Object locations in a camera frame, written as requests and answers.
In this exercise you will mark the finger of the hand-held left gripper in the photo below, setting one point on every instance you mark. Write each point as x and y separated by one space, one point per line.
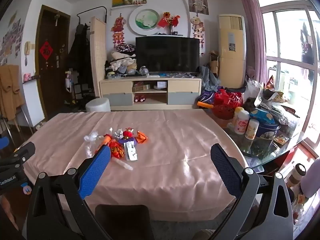
3 143
22 152

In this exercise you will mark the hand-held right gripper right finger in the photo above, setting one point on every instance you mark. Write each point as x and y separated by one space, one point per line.
225 167

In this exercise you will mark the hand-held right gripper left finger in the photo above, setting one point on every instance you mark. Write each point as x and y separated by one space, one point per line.
96 168

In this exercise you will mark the orange paper piece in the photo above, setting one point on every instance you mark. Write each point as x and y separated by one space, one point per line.
141 137

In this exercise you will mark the black trash bin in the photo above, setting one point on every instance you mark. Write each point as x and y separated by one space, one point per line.
122 220

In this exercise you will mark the cartoon duck sticker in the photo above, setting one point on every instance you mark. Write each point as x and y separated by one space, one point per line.
26 188

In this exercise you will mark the red gold wrapper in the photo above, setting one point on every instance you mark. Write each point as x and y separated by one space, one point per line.
116 150

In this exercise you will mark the clear plastic tube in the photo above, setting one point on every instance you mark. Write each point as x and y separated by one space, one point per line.
123 164

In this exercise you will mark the clear plastic wrapper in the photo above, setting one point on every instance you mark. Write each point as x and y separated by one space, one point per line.
91 140

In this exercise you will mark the orange cone wrapper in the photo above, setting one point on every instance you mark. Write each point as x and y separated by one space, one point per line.
107 139

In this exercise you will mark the white flat packet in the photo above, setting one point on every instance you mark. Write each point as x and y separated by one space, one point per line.
131 151

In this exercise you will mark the purple wrapper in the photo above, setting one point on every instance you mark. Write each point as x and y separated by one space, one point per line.
127 141

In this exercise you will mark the silver wrapper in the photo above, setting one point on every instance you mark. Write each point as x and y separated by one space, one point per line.
118 133

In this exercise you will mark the glass side table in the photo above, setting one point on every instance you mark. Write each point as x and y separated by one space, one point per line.
265 150

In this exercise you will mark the white bottle cream label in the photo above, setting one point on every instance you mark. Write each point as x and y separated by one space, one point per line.
252 130

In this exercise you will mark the white bottle pink label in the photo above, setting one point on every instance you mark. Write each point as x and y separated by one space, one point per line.
242 123

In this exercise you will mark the yellow cap bottle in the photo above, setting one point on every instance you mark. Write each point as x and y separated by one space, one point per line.
237 115

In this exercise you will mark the blue cookie tin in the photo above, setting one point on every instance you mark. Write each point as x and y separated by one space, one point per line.
267 131

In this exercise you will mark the blue snack bag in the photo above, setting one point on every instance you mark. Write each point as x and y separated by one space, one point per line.
261 115

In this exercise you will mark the white round stool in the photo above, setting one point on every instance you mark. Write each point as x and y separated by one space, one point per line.
98 105

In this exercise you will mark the red bag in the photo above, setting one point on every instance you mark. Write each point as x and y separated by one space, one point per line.
227 102

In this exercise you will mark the orange tube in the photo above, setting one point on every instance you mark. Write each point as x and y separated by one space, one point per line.
205 104

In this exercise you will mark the white tablecloth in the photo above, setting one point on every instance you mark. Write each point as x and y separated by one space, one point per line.
162 142

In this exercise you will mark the white thermos dark lid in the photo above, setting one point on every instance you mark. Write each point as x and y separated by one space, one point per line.
297 173

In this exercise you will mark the dark brown door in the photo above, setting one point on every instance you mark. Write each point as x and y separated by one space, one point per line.
50 85

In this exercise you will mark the white plastic bag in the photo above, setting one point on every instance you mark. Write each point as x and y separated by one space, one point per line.
252 90

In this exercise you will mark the white hanging bag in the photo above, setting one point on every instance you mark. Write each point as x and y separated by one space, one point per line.
69 81

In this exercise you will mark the pile of snack bags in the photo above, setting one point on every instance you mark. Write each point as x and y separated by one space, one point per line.
277 100

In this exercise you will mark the person's pale garment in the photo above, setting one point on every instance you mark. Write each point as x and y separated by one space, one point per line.
312 181

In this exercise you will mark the blue grey clothes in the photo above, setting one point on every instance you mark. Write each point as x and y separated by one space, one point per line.
208 78

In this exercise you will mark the beige television cabinet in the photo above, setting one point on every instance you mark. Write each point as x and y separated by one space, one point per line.
182 86

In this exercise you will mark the small cardboard box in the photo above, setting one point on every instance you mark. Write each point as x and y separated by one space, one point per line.
140 88

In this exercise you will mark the red diamond door sign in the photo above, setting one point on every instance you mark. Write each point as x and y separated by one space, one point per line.
46 50

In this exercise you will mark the small white device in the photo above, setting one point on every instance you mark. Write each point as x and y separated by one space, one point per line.
160 85

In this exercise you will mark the stacked cardboard boxes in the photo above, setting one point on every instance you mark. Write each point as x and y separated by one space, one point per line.
213 63

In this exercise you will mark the cream standing air conditioner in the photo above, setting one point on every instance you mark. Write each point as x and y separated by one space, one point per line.
232 62

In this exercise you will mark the pile of clothes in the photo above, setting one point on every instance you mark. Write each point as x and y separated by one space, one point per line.
122 63

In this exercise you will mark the dark hanging coats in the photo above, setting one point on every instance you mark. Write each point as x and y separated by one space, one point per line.
80 55

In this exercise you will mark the beige folding screen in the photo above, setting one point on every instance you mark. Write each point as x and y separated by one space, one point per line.
98 55

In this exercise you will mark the black television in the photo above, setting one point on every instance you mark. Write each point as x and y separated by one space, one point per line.
167 55

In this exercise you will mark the pink curtain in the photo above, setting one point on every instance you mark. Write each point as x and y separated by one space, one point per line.
252 30

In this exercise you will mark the large window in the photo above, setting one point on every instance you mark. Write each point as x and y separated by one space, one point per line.
285 37

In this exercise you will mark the brown framed picture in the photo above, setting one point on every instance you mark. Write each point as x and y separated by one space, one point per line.
198 2

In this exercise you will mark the pink toy camera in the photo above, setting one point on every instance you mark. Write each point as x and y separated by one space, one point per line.
27 77

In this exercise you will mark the wall intercom phone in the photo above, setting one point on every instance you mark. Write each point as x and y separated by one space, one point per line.
27 48

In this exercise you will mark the wall photo collage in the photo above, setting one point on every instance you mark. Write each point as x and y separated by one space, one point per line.
11 40

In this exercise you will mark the round white wall plate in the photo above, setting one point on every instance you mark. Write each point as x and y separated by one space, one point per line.
147 20

